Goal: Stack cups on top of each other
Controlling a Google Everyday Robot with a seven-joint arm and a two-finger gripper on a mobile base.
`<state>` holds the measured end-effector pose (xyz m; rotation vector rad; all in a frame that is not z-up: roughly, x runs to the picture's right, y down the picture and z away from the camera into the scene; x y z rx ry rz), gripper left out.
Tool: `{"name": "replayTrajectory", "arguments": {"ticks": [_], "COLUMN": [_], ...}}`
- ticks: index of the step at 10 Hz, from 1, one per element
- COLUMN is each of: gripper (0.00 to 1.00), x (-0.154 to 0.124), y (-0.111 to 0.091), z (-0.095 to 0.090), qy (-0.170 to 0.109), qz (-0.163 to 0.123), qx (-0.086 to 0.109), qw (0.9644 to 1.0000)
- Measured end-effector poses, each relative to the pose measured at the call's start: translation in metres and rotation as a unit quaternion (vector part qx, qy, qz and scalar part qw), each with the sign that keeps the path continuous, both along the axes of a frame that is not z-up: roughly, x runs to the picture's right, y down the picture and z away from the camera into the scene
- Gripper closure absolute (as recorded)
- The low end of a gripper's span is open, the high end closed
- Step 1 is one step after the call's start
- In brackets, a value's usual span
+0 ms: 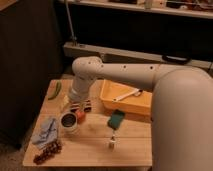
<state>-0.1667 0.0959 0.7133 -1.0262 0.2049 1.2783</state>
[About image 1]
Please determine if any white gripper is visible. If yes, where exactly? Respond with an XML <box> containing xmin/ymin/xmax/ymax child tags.
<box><xmin>68</xmin><ymin>86</ymin><xmax>92</xmax><ymax>112</ymax></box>

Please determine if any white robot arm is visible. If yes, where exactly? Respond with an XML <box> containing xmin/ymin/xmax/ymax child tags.
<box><xmin>68</xmin><ymin>56</ymin><xmax>213</xmax><ymax>171</ymax></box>

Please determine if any orange cup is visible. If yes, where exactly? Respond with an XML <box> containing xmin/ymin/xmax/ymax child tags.
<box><xmin>76</xmin><ymin>110</ymin><xmax>86</xmax><ymax>124</ymax></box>

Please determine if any white cup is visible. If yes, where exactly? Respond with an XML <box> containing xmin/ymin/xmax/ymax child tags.
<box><xmin>60</xmin><ymin>112</ymin><xmax>78</xmax><ymax>133</ymax></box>

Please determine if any green cucumber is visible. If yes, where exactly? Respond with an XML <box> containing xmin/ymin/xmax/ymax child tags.
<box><xmin>48</xmin><ymin>81</ymin><xmax>62</xmax><ymax>100</ymax></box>

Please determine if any green sponge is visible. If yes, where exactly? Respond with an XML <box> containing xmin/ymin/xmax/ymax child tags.
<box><xmin>107</xmin><ymin>110</ymin><xmax>125</xmax><ymax>130</ymax></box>

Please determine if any blue cloth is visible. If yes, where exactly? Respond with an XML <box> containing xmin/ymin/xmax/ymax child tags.
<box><xmin>31</xmin><ymin>117</ymin><xmax>58</xmax><ymax>149</ymax></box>

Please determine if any dark grape bunch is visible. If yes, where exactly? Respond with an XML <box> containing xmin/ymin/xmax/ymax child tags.
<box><xmin>33</xmin><ymin>140</ymin><xmax>62</xmax><ymax>165</ymax></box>

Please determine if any grey metal case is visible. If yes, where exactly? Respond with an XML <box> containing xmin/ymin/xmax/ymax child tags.
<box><xmin>63</xmin><ymin>42</ymin><xmax>213</xmax><ymax>70</ymax></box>

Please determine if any yellow plastic tray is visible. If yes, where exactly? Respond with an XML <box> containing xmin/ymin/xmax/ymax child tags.
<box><xmin>100</xmin><ymin>80</ymin><xmax>152</xmax><ymax>115</ymax></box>

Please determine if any metal pole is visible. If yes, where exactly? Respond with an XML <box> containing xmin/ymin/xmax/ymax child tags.
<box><xmin>64</xmin><ymin>0</ymin><xmax>77</xmax><ymax>46</ymax></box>

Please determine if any dark cabinet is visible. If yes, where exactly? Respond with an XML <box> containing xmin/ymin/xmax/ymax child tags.
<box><xmin>0</xmin><ymin>0</ymin><xmax>63</xmax><ymax>149</ymax></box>

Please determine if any wooden shelf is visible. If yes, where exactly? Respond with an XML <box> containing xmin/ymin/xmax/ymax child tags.
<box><xmin>59</xmin><ymin>0</ymin><xmax>213</xmax><ymax>19</ymax></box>

